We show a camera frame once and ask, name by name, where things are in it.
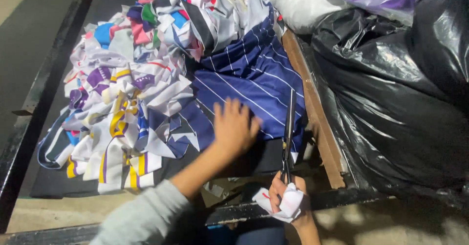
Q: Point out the person's left hand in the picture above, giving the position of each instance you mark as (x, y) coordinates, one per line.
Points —
(231, 128)

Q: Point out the white sack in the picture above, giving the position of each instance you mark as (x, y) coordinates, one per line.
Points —
(302, 3)

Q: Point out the person's right hand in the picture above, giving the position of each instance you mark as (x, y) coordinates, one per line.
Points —
(285, 198)

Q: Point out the heap of colourful fabric scraps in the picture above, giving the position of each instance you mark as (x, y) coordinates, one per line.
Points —
(139, 76)

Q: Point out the black fabric sheet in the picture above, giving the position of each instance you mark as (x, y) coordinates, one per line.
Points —
(176, 171)

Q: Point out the navy pinstriped fabric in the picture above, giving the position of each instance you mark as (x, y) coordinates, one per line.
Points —
(252, 80)

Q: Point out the black plastic bag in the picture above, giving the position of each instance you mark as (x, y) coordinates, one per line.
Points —
(395, 102)

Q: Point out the black fabric scissors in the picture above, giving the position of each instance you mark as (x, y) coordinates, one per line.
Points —
(288, 135)

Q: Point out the brown wooden board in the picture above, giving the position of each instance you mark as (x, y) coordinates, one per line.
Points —
(311, 105)

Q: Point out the white fabric scrap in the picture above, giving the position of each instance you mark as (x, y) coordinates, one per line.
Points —
(284, 203)

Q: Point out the person's right fingers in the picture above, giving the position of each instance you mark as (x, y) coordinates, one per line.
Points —
(275, 198)

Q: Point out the black metal table frame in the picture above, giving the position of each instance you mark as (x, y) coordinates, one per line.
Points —
(40, 102)

